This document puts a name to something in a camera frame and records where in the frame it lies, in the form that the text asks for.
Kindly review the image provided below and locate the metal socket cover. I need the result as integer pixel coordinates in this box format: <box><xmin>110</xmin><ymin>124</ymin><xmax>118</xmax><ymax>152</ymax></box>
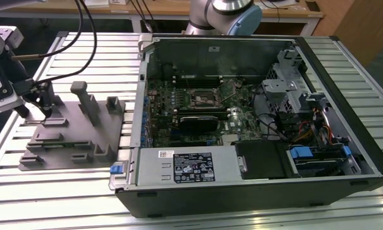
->
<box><xmin>215</xmin><ymin>78</ymin><xmax>243</xmax><ymax>105</ymax></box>

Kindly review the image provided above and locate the CPU socket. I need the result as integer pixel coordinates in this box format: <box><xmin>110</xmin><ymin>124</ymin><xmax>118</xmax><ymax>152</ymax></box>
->
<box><xmin>187</xmin><ymin>88</ymin><xmax>226</xmax><ymax>108</ymax></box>

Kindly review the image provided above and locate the grey parts rack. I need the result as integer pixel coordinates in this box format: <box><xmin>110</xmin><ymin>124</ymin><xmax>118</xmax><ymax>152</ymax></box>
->
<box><xmin>17</xmin><ymin>81</ymin><xmax>127</xmax><ymax>171</ymax></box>

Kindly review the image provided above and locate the green RAM stick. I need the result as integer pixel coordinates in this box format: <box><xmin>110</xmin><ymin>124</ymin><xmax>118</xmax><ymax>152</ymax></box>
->
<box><xmin>177</xmin><ymin>109</ymin><xmax>230</xmax><ymax>120</ymax></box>
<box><xmin>41</xmin><ymin>142</ymin><xmax>78</xmax><ymax>148</ymax></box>

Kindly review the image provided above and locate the wooden desk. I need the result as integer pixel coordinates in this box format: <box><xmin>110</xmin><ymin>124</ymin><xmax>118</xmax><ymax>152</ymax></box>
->
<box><xmin>0</xmin><ymin>0</ymin><xmax>326</xmax><ymax>31</ymax></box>

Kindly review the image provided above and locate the blue case latch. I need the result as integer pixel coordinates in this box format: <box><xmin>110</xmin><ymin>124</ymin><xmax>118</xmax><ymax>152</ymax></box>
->
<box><xmin>110</xmin><ymin>161</ymin><xmax>129</xmax><ymax>174</ymax></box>

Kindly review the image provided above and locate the grey case latch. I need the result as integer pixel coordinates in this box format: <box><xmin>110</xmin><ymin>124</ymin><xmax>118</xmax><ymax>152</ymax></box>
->
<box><xmin>137</xmin><ymin>33</ymin><xmax>154</xmax><ymax>53</ymax></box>

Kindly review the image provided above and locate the green motherboard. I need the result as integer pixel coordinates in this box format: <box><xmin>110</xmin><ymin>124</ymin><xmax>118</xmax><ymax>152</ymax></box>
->
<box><xmin>145</xmin><ymin>76</ymin><xmax>266</xmax><ymax>148</ymax></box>

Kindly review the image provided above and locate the grey power supply unit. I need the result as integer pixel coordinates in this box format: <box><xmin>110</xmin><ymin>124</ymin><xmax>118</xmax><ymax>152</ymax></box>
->
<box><xmin>134</xmin><ymin>146</ymin><xmax>243</xmax><ymax>187</ymax></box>

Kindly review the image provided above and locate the small graphics card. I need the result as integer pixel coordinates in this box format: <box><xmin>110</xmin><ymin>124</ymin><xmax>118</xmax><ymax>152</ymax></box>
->
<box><xmin>177</xmin><ymin>115</ymin><xmax>218</xmax><ymax>134</ymax></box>

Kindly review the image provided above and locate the black RAM slot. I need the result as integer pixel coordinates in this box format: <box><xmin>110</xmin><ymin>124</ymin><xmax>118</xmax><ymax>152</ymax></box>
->
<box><xmin>174</xmin><ymin>78</ymin><xmax>223</xmax><ymax>82</ymax></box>
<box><xmin>171</xmin><ymin>75</ymin><xmax>223</xmax><ymax>80</ymax></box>
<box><xmin>171</xmin><ymin>80</ymin><xmax>223</xmax><ymax>84</ymax></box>
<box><xmin>174</xmin><ymin>83</ymin><xmax>223</xmax><ymax>87</ymax></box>

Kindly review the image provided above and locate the silver chipset heatsink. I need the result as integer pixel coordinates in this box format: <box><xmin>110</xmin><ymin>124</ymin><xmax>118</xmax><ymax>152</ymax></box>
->
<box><xmin>222</xmin><ymin>134</ymin><xmax>239</xmax><ymax>146</ymax></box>

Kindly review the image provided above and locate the black open PC case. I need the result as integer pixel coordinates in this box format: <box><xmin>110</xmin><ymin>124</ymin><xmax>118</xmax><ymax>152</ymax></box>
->
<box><xmin>114</xmin><ymin>33</ymin><xmax>383</xmax><ymax>219</ymax></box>

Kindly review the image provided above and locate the black plastic drive cover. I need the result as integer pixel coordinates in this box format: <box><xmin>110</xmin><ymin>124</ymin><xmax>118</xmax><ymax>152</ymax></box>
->
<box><xmin>234</xmin><ymin>140</ymin><xmax>291</xmax><ymax>180</ymax></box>

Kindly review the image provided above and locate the metal drive cage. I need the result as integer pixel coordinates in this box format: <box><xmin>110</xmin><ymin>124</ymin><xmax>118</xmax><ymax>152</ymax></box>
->
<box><xmin>260</xmin><ymin>46</ymin><xmax>311</xmax><ymax>113</ymax></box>

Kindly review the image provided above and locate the blue disk carrier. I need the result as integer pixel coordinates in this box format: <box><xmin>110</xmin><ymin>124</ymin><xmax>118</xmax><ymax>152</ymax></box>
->
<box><xmin>288</xmin><ymin>146</ymin><xmax>354</xmax><ymax>168</ymax></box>

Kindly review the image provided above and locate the small black desk object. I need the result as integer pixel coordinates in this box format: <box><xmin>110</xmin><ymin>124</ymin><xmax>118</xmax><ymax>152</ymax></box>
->
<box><xmin>304</xmin><ymin>0</ymin><xmax>320</xmax><ymax>12</ymax></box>

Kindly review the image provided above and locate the wooden cabinet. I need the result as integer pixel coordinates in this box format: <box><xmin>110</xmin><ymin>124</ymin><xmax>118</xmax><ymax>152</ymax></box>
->
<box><xmin>314</xmin><ymin>0</ymin><xmax>383</xmax><ymax>67</ymax></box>

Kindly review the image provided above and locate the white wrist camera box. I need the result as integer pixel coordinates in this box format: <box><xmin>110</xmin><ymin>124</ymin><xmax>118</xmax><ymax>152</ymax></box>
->
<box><xmin>0</xmin><ymin>76</ymin><xmax>20</xmax><ymax>113</ymax></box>
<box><xmin>0</xmin><ymin>25</ymin><xmax>25</xmax><ymax>48</ymax></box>

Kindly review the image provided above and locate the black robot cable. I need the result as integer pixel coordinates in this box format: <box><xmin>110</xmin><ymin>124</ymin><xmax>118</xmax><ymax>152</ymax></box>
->
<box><xmin>10</xmin><ymin>0</ymin><xmax>85</xmax><ymax>60</ymax></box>
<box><xmin>32</xmin><ymin>0</ymin><xmax>98</xmax><ymax>84</ymax></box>

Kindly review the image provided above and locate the thin cable white plug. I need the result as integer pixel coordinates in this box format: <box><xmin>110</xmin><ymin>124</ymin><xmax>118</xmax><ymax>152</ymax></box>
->
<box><xmin>129</xmin><ymin>0</ymin><xmax>154</xmax><ymax>34</ymax></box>

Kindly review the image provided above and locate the yellow red wire bundle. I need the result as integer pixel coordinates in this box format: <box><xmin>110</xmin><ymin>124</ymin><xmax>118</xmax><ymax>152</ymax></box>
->
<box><xmin>292</xmin><ymin>107</ymin><xmax>335</xmax><ymax>144</ymax></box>

